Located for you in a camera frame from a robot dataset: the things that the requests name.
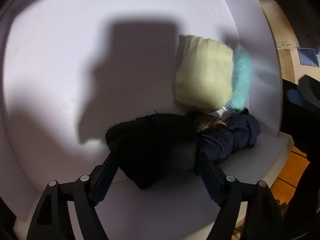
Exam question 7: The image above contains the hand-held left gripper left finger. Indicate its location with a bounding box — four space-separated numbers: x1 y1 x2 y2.
26 152 120 240

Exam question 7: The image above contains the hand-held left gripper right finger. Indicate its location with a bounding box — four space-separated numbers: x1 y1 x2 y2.
196 153 285 240

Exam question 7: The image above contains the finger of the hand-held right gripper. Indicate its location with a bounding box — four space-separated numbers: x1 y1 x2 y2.
285 87 313 110

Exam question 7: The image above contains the navy lace cloth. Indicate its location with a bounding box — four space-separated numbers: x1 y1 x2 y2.
187 110 261 166

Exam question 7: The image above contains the black knit cloth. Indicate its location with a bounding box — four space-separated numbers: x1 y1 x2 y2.
105 114 201 190

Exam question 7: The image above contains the teal fuzzy cloth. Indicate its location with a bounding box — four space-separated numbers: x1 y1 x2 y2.
226 49 253 113

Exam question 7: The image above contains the pale yellow knit cloth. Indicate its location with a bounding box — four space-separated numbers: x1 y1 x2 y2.
174 35 235 110

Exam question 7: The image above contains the white bed drawer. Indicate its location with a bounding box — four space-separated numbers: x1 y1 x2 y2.
0 0 293 240

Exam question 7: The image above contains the person's right black trouser leg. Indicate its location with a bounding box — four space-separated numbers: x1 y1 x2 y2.
280 79 320 240

